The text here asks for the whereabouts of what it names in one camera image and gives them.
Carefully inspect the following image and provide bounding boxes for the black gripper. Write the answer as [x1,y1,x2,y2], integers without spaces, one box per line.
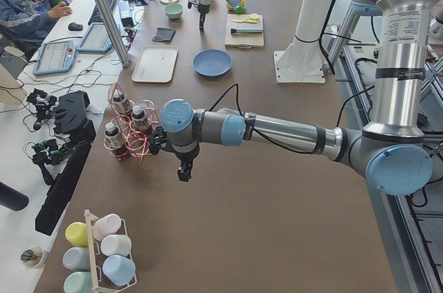
[174,143,200,181]
[197,3,210,31]

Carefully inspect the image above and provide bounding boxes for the blue plate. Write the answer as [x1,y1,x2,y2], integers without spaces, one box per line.
[192,49,232,77]

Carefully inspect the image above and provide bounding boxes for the green bowl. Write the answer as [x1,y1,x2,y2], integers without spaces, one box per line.
[164,3,183,19]

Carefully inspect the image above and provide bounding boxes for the steel muddler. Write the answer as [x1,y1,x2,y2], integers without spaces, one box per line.
[230,28,264,35]

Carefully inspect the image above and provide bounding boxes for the green lime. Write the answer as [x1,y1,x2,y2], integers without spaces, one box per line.
[233,6,245,15]

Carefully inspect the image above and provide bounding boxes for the grey cloth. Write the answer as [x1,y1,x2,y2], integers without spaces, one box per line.
[152,27,176,42]

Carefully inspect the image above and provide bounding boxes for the lemon slice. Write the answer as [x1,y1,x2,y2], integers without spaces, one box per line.
[239,15,250,21]

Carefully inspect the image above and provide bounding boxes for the yellow plastic knife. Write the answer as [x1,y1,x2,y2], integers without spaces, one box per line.
[231,19,259,24]

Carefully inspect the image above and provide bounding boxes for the lemon half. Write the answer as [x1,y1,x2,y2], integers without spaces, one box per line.
[249,13,260,22]

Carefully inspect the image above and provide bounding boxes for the wooden cutting board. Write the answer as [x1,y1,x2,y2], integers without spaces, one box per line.
[224,13,264,48]

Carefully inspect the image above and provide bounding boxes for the cream rabbit tray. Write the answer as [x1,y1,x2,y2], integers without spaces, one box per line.
[132,45,178,83]

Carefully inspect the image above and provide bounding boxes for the dark drink bottle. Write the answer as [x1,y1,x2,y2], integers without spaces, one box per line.
[112,92,132,114]
[132,105,152,135]
[105,122,129,160]

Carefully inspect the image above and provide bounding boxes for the pink cup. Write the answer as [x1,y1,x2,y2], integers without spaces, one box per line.
[92,213,122,241]

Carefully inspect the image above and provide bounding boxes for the white cup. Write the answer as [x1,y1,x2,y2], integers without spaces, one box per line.
[100,234,132,257]

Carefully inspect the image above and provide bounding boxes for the black keyboard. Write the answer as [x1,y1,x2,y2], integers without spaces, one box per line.
[87,0,120,26]

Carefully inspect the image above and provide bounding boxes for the teach pendant tablet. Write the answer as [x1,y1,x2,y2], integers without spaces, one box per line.
[33,40,76,76]
[77,23,112,54]

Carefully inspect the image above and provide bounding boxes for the blue cup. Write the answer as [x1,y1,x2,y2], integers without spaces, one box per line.
[102,254,136,286]

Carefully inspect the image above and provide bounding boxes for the yellow cup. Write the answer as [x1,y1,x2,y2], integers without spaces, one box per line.
[65,222,88,247]

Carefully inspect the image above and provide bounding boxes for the black computer mouse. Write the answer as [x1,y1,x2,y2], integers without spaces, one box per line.
[68,22,83,31]

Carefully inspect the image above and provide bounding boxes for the grey cup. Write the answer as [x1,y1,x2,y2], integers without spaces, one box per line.
[62,247,90,272]

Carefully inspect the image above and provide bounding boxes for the mint green cup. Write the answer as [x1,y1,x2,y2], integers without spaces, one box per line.
[63,272,93,293]

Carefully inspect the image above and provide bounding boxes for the paper cup with tools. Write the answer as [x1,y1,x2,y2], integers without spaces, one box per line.
[20,246,49,269]

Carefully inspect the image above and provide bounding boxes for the copper wire bottle rack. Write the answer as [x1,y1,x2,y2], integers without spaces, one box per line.
[103,83,160,161]

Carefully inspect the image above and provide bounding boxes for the white wire cup rack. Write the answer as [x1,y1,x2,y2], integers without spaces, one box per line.
[84,209,138,292]

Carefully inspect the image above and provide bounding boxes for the aluminium frame post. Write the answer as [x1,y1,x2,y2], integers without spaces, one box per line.
[94,0,129,67]

